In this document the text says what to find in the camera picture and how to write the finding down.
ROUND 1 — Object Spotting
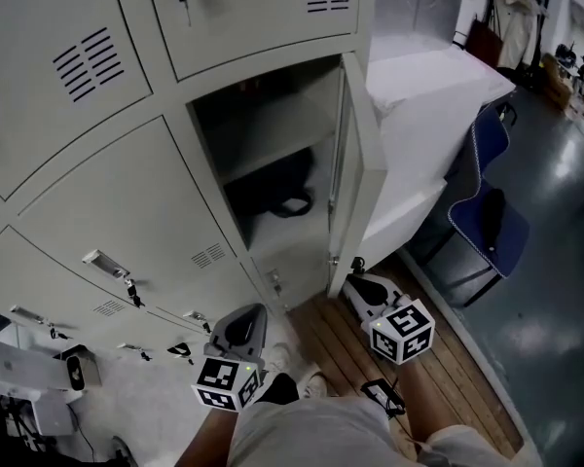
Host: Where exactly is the grey metal locker cabinet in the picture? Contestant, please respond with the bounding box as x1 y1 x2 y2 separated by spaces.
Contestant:
0 0 376 374

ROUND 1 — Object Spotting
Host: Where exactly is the person's white shoe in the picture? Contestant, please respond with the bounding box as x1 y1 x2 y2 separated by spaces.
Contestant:
267 342 293 374
299 370 328 399

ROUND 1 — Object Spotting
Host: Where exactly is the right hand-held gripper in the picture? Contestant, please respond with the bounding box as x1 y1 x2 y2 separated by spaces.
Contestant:
346 274 437 367

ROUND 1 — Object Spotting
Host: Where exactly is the blue chair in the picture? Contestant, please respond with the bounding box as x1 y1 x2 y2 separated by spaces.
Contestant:
418 104 531 308

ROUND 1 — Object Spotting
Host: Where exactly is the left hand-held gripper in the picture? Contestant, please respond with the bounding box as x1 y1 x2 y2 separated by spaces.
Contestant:
191 304 270 413

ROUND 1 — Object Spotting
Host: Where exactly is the brown bag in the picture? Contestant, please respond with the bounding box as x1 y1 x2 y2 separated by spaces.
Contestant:
466 15 505 70

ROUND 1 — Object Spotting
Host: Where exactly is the person's grey shirt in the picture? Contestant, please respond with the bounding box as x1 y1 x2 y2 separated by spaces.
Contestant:
226 396 520 467

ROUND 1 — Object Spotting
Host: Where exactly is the small grey waste bin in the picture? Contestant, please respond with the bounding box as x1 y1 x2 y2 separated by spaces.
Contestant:
62 345 103 392

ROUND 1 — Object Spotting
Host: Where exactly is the black bag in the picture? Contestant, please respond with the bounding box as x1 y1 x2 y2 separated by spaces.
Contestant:
223 146 317 219

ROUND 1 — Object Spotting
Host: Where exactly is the wooden plank platform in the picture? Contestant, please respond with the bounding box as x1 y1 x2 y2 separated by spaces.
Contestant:
286 255 525 456

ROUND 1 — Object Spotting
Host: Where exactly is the beige coat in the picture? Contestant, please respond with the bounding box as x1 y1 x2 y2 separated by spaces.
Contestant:
495 0 549 70

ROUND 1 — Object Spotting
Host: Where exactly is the person's left forearm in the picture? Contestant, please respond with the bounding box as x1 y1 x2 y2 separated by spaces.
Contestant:
174 406 242 467

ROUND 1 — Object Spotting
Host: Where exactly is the silver foil panel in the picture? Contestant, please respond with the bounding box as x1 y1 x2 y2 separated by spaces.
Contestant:
369 0 468 51

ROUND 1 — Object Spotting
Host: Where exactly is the black device with cable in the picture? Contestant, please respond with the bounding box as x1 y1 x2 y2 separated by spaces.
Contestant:
359 377 406 416

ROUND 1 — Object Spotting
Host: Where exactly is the black garment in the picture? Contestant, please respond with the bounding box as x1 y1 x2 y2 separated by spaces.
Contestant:
481 187 507 252

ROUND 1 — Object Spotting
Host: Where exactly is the grey metal locker door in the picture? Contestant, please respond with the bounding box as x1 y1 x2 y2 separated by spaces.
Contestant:
326 52 389 300
17 114 237 310
0 224 150 340

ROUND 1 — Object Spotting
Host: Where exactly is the white table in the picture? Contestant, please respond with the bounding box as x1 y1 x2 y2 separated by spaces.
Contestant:
357 34 517 262

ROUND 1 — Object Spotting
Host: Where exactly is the person's left white shoe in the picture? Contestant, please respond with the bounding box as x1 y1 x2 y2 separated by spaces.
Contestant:
267 342 293 374

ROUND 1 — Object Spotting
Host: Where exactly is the person's right forearm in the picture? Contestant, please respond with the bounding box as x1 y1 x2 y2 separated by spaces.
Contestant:
396 357 463 445

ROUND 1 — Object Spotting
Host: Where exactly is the white box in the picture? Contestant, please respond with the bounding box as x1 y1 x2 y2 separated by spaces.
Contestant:
0 337 87 437

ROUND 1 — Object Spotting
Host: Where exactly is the person's right white shoe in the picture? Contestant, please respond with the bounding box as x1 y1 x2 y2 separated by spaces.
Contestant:
299 370 328 399

